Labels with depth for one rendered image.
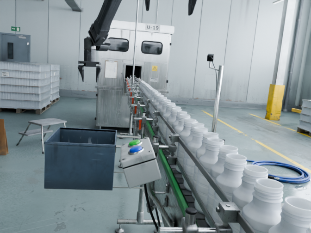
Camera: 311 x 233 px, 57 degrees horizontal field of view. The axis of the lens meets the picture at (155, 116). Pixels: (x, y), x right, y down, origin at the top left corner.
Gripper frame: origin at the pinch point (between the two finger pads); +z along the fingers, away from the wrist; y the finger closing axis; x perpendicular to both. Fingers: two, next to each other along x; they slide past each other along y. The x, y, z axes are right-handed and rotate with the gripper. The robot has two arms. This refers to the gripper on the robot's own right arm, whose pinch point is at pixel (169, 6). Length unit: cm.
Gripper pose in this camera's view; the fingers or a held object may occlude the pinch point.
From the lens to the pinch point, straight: 45.1
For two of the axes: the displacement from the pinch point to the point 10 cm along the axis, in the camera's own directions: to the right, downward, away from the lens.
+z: -0.8, 9.8, 1.6
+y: 9.9, 0.6, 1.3
